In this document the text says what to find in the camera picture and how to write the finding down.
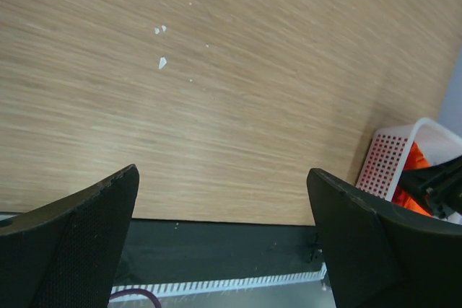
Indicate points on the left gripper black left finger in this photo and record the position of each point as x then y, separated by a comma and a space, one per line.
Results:
66, 253

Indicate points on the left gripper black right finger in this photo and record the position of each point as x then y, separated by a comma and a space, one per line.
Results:
379, 254

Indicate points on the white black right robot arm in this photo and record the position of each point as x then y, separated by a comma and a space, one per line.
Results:
436, 189

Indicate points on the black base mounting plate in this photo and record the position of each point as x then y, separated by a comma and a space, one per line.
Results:
158, 251

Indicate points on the orange crumpled t shirt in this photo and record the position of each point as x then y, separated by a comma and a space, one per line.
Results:
407, 193

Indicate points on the white perforated plastic basket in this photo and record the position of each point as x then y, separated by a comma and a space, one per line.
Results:
393, 150

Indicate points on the white slotted cable duct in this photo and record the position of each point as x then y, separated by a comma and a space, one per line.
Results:
161, 290

